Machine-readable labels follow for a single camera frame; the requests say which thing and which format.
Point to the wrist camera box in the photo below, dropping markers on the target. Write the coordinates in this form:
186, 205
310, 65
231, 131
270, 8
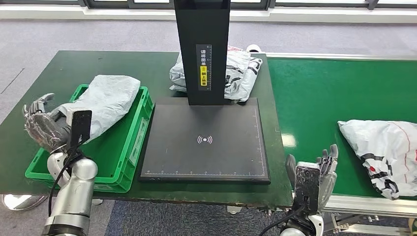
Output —
80, 127
307, 185

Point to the green plastic crate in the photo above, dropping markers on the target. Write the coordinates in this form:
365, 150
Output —
114, 156

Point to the green conveyor belt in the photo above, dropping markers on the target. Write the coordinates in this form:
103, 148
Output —
309, 97

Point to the small pale table foot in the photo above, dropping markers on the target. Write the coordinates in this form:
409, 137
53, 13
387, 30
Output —
97, 202
234, 209

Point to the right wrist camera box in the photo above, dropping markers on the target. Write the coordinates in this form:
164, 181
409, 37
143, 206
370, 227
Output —
307, 185

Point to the dark green table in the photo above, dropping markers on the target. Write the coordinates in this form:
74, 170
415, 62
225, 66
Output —
65, 65

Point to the black yellow ruler label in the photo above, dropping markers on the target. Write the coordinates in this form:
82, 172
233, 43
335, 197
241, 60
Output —
203, 66

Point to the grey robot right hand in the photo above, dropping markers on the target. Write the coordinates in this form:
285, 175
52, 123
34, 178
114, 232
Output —
327, 182

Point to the black inbound scanner machine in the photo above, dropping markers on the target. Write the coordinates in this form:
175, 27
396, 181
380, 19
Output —
205, 156

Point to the crumpled grey-white mailer parcel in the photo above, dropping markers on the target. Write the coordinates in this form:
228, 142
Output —
177, 75

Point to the white mailer parcel black print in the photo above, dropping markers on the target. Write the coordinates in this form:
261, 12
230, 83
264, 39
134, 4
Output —
242, 75

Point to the white mailer black red print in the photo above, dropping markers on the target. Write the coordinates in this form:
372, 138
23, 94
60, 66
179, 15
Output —
384, 150

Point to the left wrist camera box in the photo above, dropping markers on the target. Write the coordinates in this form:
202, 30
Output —
80, 127

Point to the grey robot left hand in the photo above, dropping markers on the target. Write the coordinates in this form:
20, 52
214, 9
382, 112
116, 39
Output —
45, 130

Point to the white window sill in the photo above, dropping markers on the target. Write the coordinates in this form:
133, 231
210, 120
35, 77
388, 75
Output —
65, 13

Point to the chrome round table base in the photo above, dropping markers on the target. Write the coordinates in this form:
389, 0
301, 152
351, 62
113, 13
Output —
21, 202

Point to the grey mailer parcel red mark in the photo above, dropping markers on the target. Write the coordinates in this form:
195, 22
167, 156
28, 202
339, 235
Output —
107, 101

